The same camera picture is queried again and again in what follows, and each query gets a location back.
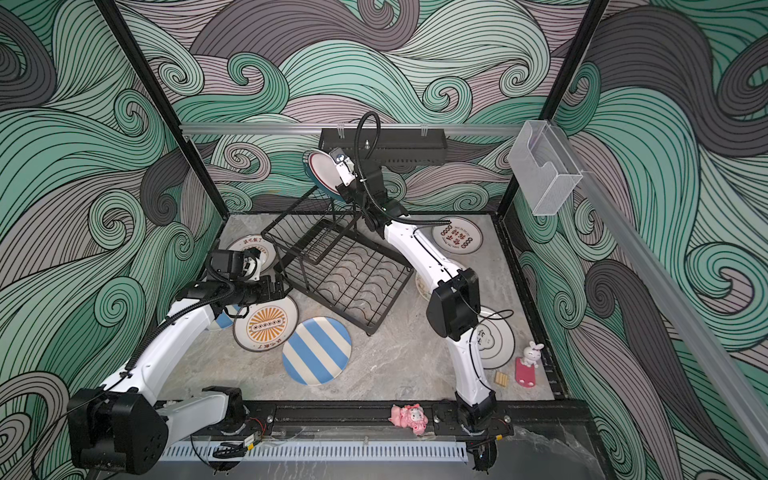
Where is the green rimmed white plate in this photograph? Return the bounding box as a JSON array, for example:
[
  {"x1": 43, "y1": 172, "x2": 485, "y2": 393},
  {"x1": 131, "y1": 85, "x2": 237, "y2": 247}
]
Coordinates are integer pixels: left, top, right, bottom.
[{"x1": 304, "y1": 150, "x2": 343, "y2": 201}]

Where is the black wire dish rack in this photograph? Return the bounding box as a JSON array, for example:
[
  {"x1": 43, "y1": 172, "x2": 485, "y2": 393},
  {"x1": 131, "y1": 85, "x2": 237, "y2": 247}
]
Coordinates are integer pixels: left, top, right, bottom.
[{"x1": 262, "y1": 187, "x2": 414, "y2": 336}]

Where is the blue striped plate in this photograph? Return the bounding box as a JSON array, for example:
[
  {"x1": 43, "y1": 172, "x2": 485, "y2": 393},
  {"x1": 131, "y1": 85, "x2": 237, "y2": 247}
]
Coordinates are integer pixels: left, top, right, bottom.
[
  {"x1": 282, "y1": 317, "x2": 352, "y2": 386},
  {"x1": 210, "y1": 305, "x2": 240, "y2": 330}
]

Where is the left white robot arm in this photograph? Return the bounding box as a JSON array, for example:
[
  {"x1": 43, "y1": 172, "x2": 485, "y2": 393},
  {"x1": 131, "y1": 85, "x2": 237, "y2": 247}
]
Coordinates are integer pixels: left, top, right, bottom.
[{"x1": 66, "y1": 248, "x2": 285, "y2": 475}]

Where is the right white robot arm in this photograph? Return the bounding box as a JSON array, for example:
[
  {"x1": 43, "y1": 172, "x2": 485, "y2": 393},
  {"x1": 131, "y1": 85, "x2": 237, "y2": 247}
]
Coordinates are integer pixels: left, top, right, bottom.
[{"x1": 329, "y1": 111, "x2": 497, "y2": 436}]

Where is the orange sunburst plate far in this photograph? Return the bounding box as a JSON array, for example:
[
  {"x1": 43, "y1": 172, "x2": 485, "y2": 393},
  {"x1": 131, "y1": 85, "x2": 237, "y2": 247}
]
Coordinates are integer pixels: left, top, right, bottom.
[{"x1": 228, "y1": 234, "x2": 277, "y2": 271}]

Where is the orange sunburst plate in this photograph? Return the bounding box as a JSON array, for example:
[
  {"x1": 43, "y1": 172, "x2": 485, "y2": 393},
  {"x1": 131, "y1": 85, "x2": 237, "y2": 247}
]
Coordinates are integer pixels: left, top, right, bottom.
[
  {"x1": 233, "y1": 296, "x2": 298, "y2": 353},
  {"x1": 228, "y1": 234, "x2": 277, "y2": 271}
]

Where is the orange sunburst plate near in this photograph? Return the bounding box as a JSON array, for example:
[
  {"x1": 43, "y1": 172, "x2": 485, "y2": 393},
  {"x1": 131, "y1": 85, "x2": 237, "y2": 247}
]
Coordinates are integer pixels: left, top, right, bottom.
[{"x1": 233, "y1": 296, "x2": 298, "y2": 353}]

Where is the red patterned white plate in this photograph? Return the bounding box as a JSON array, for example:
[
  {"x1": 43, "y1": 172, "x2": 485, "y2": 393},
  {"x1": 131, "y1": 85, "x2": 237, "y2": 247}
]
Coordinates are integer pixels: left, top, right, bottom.
[{"x1": 431, "y1": 216, "x2": 484, "y2": 255}]

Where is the cream cartoon plate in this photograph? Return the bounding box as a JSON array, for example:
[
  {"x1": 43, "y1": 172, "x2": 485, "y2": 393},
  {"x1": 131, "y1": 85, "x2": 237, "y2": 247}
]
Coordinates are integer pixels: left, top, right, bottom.
[{"x1": 414, "y1": 273, "x2": 432, "y2": 301}]

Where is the pink plush toy centre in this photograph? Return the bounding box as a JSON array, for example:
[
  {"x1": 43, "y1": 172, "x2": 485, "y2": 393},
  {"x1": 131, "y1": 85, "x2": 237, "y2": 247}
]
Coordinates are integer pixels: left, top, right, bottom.
[{"x1": 389, "y1": 404, "x2": 428, "y2": 436}]

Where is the black rimmed white plate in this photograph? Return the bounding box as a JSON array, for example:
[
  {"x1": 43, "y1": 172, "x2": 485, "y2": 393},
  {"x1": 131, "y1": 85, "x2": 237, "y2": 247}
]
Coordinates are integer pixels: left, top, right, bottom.
[{"x1": 474, "y1": 306, "x2": 515, "y2": 370}]

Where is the white rabbit pink stand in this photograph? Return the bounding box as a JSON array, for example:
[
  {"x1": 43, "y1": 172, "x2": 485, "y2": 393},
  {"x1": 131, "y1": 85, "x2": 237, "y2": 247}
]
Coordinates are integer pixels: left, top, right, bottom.
[{"x1": 515, "y1": 341, "x2": 544, "y2": 388}]

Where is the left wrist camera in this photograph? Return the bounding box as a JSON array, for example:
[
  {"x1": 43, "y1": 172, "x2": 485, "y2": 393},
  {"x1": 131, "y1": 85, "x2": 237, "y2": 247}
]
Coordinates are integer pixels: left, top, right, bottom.
[{"x1": 242, "y1": 248, "x2": 263, "y2": 282}]

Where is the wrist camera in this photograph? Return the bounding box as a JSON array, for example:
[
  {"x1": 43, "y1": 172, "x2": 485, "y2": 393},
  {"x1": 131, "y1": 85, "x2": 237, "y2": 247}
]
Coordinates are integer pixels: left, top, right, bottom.
[
  {"x1": 242, "y1": 248, "x2": 263, "y2": 282},
  {"x1": 329, "y1": 148, "x2": 357, "y2": 186}
]

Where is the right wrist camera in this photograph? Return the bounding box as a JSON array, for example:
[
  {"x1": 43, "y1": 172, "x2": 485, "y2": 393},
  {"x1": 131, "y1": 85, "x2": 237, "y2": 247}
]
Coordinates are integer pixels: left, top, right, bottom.
[{"x1": 329, "y1": 148, "x2": 357, "y2": 186}]

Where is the black perforated wall shelf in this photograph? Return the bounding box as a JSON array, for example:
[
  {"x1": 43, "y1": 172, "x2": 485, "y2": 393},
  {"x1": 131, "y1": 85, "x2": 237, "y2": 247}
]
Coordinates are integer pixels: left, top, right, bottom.
[{"x1": 319, "y1": 128, "x2": 448, "y2": 167}]

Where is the aluminium rail back wall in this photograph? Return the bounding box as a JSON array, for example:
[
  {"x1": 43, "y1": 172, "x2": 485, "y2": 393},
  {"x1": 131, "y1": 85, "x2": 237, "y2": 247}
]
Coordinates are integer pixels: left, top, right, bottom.
[{"x1": 179, "y1": 122, "x2": 522, "y2": 137}]

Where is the aluminium rail wall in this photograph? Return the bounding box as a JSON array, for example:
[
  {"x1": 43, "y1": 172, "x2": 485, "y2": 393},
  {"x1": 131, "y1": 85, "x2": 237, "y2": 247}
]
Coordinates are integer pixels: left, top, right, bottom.
[
  {"x1": 550, "y1": 124, "x2": 767, "y2": 460},
  {"x1": 179, "y1": 122, "x2": 522, "y2": 137}
]

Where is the white slotted cable duct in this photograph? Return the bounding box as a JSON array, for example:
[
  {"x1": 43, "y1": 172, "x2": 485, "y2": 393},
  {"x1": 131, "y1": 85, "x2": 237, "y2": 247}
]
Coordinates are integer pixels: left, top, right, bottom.
[{"x1": 160, "y1": 440, "x2": 469, "y2": 464}]

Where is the clear acrylic wall holder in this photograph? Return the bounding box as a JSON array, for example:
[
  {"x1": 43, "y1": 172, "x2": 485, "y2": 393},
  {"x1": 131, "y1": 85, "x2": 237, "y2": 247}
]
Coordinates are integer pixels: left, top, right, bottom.
[{"x1": 507, "y1": 120, "x2": 583, "y2": 217}]

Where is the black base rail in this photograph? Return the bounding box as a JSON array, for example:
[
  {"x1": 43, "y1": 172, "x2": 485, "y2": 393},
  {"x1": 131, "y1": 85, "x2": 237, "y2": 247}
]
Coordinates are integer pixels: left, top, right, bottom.
[{"x1": 155, "y1": 398, "x2": 595, "y2": 438}]

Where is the aluminium rail right wall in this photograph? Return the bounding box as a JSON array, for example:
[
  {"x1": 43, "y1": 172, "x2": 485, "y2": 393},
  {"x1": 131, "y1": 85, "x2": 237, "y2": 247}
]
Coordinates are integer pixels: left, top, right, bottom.
[{"x1": 550, "y1": 124, "x2": 767, "y2": 460}]

